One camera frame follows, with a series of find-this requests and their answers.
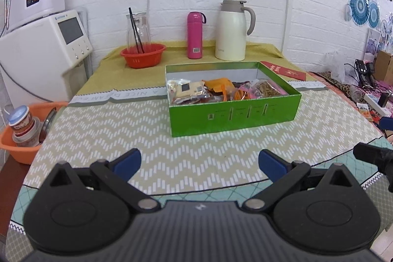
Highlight instant noodle cup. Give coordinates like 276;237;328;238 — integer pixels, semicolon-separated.
9;105;41;148

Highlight pink edged snack packet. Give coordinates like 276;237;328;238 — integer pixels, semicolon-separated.
238;79;288;100

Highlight blue paper fan decoration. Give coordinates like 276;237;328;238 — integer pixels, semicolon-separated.
348;0;370;26

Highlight chevron pattern mat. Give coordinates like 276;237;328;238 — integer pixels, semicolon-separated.
24;90;388;195

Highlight white thermos jug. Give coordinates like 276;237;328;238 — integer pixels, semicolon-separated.
215;0;256;61

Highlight orange striped snack bag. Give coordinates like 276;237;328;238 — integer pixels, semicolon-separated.
222;87;251;102

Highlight green cardboard box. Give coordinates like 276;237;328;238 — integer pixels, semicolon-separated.
165;62;301;137

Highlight white water dispenser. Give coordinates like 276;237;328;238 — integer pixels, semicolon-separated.
1;9;93;107

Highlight teal diamond pattern mat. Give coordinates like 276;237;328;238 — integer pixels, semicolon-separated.
9;138;393;232

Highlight orange snack packet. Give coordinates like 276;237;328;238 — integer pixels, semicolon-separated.
204;78;235;94

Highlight black chopsticks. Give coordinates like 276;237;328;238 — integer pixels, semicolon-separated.
128;7;144;54

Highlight clear glass carafe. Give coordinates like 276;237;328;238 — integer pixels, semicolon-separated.
126;13;151;48

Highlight orange plastic basin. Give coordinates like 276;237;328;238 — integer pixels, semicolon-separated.
1;102;68;164

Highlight red plastic basket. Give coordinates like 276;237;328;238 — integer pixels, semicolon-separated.
120;43;167;69

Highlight yellow tablecloth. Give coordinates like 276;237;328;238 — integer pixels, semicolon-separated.
75;41;317;97

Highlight pink water bottle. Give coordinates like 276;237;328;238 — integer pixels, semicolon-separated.
186;11;207;59

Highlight cracker biscuit pack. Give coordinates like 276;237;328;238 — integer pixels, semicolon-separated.
170;80;207;101

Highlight brown cardboard box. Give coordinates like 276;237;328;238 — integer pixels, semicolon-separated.
374;51;393;85

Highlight white power strip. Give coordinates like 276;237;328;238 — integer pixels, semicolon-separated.
364;94;392;117

